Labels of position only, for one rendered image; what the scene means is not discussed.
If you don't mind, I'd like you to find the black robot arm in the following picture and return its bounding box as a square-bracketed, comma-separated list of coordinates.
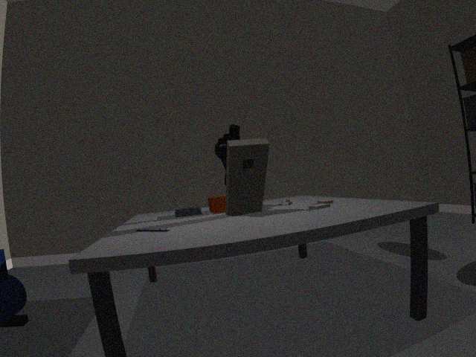
[215, 124, 240, 170]

